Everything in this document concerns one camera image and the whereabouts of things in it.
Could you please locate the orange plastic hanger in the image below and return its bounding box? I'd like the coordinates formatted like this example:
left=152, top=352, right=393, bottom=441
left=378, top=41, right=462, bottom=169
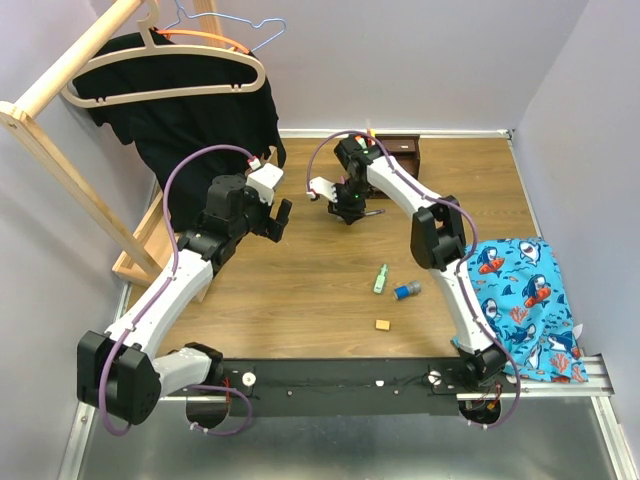
left=155, top=29, right=250, bottom=54

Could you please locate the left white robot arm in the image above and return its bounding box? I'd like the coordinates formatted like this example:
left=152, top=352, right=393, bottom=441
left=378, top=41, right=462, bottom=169
left=76, top=164, right=292, bottom=425

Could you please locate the blue grey glue stick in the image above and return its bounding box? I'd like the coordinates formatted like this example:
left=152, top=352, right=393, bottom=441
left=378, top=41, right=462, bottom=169
left=393, top=281, right=422, bottom=300

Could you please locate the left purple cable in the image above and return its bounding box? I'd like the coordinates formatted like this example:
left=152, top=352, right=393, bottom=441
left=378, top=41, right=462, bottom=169
left=98, top=144, right=261, bottom=437

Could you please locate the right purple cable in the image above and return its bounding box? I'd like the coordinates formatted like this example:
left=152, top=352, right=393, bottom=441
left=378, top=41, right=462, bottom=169
left=304, top=130, right=524, bottom=431

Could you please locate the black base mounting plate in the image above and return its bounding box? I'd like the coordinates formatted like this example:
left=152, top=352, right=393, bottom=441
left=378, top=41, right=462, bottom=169
left=164, top=357, right=521, bottom=419

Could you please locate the purple cable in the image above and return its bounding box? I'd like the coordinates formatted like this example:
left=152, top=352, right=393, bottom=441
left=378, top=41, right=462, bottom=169
left=98, top=144, right=261, bottom=437
left=304, top=130, right=524, bottom=431

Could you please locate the beige wooden hanger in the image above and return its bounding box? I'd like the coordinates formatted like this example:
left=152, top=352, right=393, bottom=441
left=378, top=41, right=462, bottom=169
left=61, top=1, right=267, bottom=109

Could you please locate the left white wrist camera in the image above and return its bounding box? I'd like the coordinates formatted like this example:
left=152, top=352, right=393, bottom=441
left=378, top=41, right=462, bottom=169
left=246, top=158, right=284, bottom=206

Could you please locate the aluminium rail frame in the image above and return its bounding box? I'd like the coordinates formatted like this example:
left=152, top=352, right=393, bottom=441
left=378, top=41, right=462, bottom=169
left=76, top=288, right=639, bottom=479

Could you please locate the dark wooden desk organizer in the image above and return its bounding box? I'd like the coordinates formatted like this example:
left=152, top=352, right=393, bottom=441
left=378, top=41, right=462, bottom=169
left=376, top=134, right=421, bottom=179

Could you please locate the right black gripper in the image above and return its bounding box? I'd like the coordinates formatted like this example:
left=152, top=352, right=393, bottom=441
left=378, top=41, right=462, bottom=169
left=324, top=179, right=369, bottom=227

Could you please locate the wooden clothes rack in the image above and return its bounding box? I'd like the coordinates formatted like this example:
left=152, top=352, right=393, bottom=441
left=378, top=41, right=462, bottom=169
left=0, top=0, right=279, bottom=304

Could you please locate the small tan eraser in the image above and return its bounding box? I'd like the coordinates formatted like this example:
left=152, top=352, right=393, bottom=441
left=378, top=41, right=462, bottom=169
left=375, top=320, right=390, bottom=331

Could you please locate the blue shark print cloth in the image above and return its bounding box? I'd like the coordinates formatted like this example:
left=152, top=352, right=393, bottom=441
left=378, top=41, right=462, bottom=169
left=467, top=238, right=588, bottom=383

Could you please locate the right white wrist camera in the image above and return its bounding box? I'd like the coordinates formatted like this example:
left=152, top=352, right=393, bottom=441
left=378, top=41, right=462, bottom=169
left=306, top=177, right=338, bottom=203

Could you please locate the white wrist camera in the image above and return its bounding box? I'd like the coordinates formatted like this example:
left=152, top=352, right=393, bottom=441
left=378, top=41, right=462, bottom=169
left=246, top=158, right=284, bottom=206
left=306, top=177, right=338, bottom=203

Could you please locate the blue wire hanger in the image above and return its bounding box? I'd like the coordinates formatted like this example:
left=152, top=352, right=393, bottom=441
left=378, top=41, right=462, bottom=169
left=157, top=0, right=287, bottom=53

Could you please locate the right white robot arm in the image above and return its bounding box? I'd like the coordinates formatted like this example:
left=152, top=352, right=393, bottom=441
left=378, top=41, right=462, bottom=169
left=313, top=131, right=508, bottom=392

